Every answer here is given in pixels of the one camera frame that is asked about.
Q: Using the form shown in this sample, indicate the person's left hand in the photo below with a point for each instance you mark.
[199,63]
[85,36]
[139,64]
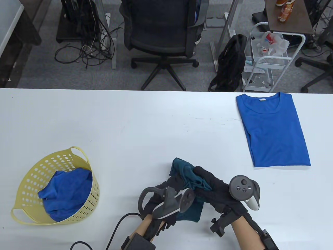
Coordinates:
[173,182]

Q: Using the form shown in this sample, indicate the person's right hand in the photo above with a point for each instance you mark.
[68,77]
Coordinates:
[216,190]

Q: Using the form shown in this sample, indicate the dark teal towel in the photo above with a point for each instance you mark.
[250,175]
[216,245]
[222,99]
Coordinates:
[184,169]

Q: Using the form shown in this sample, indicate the blue t-shirt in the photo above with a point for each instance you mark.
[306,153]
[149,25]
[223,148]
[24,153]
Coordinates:
[273,135]

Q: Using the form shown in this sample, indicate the blue towel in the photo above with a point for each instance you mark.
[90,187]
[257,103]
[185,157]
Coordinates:
[65,192]

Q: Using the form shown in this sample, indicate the yellow laundry basket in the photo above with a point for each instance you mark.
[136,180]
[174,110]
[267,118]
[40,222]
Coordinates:
[31,182]

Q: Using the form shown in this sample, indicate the black right forearm sensor module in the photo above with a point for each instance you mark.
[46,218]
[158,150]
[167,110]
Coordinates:
[269,241]

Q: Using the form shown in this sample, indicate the person's left forearm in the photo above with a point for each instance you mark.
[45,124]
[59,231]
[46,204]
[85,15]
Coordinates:
[145,226]

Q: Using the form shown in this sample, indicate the person's right forearm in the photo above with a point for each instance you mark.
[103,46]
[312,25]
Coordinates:
[244,234]

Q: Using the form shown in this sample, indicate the black left forearm box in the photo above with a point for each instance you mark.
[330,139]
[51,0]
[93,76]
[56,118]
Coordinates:
[138,243]

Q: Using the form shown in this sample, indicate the black backpack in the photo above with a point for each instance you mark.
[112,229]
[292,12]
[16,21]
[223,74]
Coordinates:
[231,65]

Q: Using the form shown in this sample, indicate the grey metal desk leg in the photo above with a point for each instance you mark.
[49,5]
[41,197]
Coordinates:
[114,54]
[215,60]

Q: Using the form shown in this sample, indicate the white utility cart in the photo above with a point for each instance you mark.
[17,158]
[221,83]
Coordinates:
[275,63]

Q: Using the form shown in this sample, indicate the black mesh office chair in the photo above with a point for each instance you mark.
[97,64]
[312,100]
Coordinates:
[161,26]

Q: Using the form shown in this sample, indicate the black swivel chair base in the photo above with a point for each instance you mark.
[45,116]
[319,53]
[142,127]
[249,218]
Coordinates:
[312,63]

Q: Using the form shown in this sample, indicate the white plastic bag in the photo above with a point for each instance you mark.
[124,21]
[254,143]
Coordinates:
[279,44]

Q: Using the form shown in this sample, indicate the black flat stand base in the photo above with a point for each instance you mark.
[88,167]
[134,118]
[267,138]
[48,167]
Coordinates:
[260,17]

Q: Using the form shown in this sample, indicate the orange bottle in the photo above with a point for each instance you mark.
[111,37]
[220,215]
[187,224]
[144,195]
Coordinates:
[280,2]
[285,13]

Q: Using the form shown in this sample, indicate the brown side table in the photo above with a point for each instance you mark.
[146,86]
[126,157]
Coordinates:
[299,18]

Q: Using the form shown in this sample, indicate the black computer tower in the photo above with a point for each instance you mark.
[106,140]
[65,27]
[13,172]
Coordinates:
[78,15]

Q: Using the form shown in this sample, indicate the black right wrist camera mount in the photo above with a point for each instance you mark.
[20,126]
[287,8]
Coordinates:
[221,225]

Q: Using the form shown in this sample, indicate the grey metal base plate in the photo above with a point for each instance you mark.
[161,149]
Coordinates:
[214,23]

